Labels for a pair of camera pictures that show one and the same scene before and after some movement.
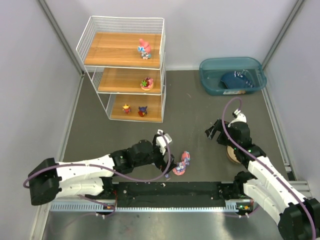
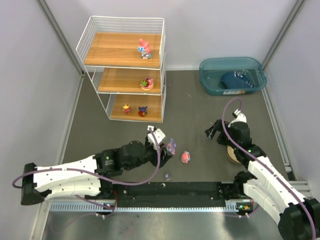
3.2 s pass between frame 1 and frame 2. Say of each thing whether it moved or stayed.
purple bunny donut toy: moved
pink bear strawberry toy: stayed
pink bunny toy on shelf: stayed
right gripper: stayed
